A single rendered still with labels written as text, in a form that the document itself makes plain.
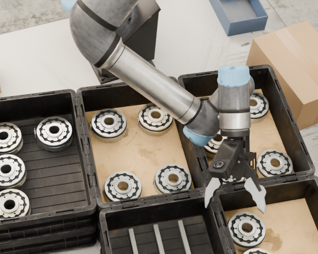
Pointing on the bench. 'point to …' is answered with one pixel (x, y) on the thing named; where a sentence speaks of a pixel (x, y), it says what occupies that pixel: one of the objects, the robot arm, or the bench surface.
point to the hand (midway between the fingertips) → (233, 212)
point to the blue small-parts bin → (240, 15)
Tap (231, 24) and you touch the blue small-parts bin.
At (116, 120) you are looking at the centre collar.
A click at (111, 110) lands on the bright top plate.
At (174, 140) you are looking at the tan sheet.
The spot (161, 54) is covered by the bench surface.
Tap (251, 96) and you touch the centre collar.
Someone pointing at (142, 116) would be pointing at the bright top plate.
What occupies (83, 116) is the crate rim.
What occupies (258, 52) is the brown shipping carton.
